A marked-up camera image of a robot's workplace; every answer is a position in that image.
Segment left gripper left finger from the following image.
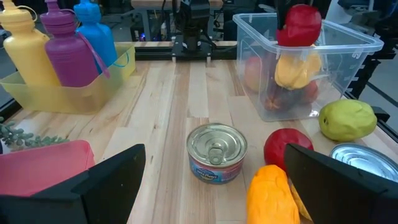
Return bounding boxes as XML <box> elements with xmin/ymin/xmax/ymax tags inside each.
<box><xmin>0</xmin><ymin>143</ymin><xmax>147</xmax><ymax>224</ymax></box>

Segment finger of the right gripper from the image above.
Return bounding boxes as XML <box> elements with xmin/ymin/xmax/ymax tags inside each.
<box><xmin>275</xmin><ymin>0</ymin><xmax>295</xmax><ymax>31</ymax></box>

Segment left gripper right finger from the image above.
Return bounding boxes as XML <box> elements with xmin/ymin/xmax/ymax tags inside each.
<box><xmin>283</xmin><ymin>142</ymin><xmax>398</xmax><ymax>224</ymax></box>

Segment red toy apple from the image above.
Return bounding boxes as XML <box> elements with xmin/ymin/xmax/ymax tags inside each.
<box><xmin>275</xmin><ymin>3</ymin><xmax>323</xmax><ymax>48</ymax></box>
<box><xmin>263</xmin><ymin>128</ymin><xmax>315</xmax><ymax>172</ymax></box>

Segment yellow toy starfruit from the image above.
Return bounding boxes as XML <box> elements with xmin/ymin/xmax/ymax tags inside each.
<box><xmin>274</xmin><ymin>45</ymin><xmax>323</xmax><ymax>91</ymax></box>

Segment red plastic bin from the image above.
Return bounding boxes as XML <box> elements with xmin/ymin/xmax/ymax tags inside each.
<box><xmin>0</xmin><ymin>139</ymin><xmax>96</xmax><ymax>197</ymax></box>

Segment red-orange toy mango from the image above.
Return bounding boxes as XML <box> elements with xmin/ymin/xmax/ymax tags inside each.
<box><xmin>243</xmin><ymin>55</ymin><xmax>262</xmax><ymax>93</ymax></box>

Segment yellow-orange toy mango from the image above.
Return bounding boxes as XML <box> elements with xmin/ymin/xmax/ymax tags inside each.
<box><xmin>246</xmin><ymin>164</ymin><xmax>301</xmax><ymax>224</ymax></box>

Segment clear plastic bin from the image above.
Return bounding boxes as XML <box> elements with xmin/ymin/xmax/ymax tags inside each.
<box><xmin>232</xmin><ymin>12</ymin><xmax>385</xmax><ymax>122</ymax></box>

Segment green toy pear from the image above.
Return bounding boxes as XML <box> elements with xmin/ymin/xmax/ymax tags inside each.
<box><xmin>318</xmin><ymin>99</ymin><xmax>378</xmax><ymax>143</ymax></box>

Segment dark red toy pomegranate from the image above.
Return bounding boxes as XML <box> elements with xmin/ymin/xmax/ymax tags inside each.
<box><xmin>297</xmin><ymin>80</ymin><xmax>320</xmax><ymax>106</ymax></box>
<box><xmin>263</xmin><ymin>83</ymin><xmax>301</xmax><ymax>112</ymax></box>

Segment purple squeeze bottle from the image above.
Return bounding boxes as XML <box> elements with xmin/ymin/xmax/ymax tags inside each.
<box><xmin>39</xmin><ymin>0</ymin><xmax>111</xmax><ymax>88</ymax></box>

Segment yellow squeeze bottle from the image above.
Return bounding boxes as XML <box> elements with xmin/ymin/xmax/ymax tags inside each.
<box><xmin>0</xmin><ymin>0</ymin><xmax>62</xmax><ymax>88</ymax></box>

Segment blue squeeze bottle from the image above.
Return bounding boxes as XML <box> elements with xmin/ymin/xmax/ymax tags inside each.
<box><xmin>73</xmin><ymin>0</ymin><xmax>130</xmax><ymax>75</ymax></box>

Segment tin can with pink label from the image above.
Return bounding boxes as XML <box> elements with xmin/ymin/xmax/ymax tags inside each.
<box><xmin>329</xmin><ymin>142</ymin><xmax>398</xmax><ymax>184</ymax></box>

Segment small potted succulent plant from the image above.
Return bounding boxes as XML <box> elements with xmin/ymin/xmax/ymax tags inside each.
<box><xmin>0</xmin><ymin>116</ymin><xmax>71</xmax><ymax>156</ymax></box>

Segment yellow plastic bin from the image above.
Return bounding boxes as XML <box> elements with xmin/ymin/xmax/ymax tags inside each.
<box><xmin>0</xmin><ymin>43</ymin><xmax>137</xmax><ymax>115</ymax></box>

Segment tin can with pull tab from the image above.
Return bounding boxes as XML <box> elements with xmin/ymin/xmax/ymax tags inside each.
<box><xmin>185</xmin><ymin>123</ymin><xmax>249</xmax><ymax>185</ymax></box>

